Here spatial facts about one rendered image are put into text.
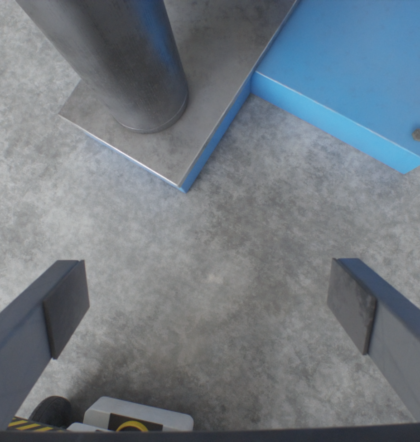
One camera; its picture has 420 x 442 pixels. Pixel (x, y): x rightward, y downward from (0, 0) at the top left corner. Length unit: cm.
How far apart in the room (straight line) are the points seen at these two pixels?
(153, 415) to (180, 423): 7
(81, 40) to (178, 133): 37
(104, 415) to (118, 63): 78
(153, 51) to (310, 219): 60
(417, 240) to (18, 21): 148
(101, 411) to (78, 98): 81
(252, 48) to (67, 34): 53
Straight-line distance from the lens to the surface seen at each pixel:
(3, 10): 154
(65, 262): 17
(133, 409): 95
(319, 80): 97
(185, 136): 85
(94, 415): 94
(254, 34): 99
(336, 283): 17
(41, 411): 100
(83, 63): 64
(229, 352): 96
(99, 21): 56
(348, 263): 17
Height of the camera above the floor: 93
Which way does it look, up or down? 80 degrees down
